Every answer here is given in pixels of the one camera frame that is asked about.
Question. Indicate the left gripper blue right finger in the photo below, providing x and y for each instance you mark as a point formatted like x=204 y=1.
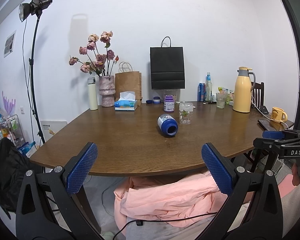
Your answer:
x=221 y=168

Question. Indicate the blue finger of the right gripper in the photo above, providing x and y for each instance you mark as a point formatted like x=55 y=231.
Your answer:
x=277 y=135

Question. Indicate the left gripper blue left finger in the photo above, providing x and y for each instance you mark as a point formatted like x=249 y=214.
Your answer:
x=79 y=166

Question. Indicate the blue labelled plastic jar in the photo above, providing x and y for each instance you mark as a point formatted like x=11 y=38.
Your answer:
x=167 y=125

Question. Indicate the right hand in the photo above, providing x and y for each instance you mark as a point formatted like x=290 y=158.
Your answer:
x=296 y=177

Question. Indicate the black phone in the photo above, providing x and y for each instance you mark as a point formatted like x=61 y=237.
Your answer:
x=267 y=125

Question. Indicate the yellow mug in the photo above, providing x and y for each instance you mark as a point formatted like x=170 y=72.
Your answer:
x=278 y=115

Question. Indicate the pink cloth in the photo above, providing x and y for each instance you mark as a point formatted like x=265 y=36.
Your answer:
x=180 y=203

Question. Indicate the dark wooden chair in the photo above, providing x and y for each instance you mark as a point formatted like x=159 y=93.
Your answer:
x=258 y=95

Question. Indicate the yellow thermos jug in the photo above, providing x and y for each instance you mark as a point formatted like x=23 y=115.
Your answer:
x=244 y=85

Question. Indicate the white flat box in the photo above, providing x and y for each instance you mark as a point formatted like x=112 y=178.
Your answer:
x=51 y=127

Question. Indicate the drinking glass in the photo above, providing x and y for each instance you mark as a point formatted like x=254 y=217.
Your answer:
x=221 y=100

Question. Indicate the black jacket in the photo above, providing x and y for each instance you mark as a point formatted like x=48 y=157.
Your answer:
x=13 y=166

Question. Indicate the clear plastic jar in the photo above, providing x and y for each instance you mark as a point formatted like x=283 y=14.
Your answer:
x=185 y=112

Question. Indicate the clear drink bottle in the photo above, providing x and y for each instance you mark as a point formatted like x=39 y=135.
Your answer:
x=208 y=86

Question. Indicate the white thermos bottle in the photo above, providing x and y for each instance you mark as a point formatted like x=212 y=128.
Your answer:
x=92 y=93

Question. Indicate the blue soda can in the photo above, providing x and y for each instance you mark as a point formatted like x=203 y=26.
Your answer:
x=201 y=92

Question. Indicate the purple supplement bottle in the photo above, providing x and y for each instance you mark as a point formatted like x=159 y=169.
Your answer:
x=169 y=103

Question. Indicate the blue tissue box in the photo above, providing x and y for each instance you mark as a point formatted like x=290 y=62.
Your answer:
x=126 y=102

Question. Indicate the pink ceramic vase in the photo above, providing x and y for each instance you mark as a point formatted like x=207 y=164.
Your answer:
x=107 y=90

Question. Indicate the brown paper bag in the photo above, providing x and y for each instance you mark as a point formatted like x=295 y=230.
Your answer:
x=128 y=80

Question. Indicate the dried pink roses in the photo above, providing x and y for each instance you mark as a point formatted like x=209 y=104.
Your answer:
x=100 y=58

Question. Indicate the black paper bag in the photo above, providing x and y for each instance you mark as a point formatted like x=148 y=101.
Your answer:
x=167 y=66

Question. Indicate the wire storage rack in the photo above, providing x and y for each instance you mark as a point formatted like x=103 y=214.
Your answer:
x=11 y=129

